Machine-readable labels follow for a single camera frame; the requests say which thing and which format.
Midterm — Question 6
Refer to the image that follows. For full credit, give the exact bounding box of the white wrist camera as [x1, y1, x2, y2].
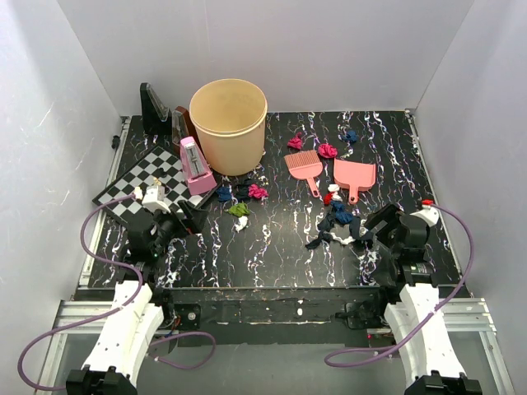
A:
[133, 184, 170, 213]
[412, 199, 440, 227]

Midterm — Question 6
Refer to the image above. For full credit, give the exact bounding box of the green paper scrap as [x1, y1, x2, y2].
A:
[228, 202, 250, 217]

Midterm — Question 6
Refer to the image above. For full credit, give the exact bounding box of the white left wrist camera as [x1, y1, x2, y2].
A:
[133, 184, 170, 213]

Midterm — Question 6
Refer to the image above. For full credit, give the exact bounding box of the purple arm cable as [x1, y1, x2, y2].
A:
[16, 195, 217, 391]
[324, 204, 475, 368]

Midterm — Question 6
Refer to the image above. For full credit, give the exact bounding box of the white paper strip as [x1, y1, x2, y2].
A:
[330, 225, 366, 246]

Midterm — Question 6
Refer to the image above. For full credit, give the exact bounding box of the pink dustpan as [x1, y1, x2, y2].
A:
[333, 159, 376, 204]

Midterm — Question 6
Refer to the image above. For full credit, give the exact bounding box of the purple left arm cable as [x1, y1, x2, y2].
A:
[16, 195, 217, 391]

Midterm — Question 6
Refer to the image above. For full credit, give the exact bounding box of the pink hand brush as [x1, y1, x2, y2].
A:
[284, 150, 323, 198]

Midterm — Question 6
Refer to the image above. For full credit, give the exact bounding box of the brown metronome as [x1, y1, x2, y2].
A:
[172, 106, 195, 144]

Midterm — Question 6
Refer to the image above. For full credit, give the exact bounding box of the blue paper scrap far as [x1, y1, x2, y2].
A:
[343, 130, 358, 144]

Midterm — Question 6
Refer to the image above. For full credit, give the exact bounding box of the magenta paper scrap round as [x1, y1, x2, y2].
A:
[317, 143, 338, 159]

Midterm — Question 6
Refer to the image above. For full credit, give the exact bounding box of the blue paper scrap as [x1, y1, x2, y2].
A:
[330, 200, 354, 225]
[343, 130, 358, 144]
[216, 187, 233, 202]

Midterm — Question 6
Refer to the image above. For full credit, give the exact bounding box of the black paper scrap left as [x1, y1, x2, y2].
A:
[235, 179, 253, 201]

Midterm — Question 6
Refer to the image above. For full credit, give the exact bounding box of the blue paper scrap centre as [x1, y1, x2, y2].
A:
[330, 200, 354, 225]

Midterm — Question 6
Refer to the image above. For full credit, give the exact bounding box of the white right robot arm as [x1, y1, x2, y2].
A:
[364, 201, 483, 394]

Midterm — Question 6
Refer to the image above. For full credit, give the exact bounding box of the magenta paper scrap left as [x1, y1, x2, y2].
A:
[248, 184, 268, 200]

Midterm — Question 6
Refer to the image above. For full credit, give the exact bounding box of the dark navy paper scrap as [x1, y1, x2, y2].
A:
[305, 213, 336, 249]

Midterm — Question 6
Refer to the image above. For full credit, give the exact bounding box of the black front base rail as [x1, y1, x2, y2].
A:
[153, 286, 388, 345]

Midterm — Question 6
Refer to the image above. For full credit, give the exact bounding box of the magenta paper scrap far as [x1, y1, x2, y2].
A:
[287, 132, 303, 151]

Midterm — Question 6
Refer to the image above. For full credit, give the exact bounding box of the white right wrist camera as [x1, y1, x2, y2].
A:
[412, 199, 440, 227]

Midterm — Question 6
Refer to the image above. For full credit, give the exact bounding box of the black white chessboard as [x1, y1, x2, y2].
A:
[93, 146, 213, 227]

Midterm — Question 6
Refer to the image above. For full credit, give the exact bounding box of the black metronome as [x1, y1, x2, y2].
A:
[139, 82, 172, 136]

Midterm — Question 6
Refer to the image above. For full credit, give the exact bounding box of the pink metronome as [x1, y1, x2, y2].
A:
[180, 137, 217, 195]

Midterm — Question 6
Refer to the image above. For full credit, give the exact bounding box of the blue paper scrap left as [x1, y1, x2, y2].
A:
[216, 187, 233, 202]

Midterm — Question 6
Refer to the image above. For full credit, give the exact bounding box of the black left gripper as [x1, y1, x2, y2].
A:
[146, 200, 208, 256]

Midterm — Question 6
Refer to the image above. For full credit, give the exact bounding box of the red paper scrap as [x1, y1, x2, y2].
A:
[324, 193, 333, 206]

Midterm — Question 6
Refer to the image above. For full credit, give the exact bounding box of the beige plastic bucket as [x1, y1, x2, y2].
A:
[189, 79, 268, 176]

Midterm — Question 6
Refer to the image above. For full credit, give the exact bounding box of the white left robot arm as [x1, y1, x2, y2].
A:
[66, 202, 214, 394]

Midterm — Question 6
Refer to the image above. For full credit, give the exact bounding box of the white paper scrap left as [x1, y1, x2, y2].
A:
[235, 216, 249, 233]

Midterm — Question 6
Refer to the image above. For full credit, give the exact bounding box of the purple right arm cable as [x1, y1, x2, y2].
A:
[324, 204, 475, 368]

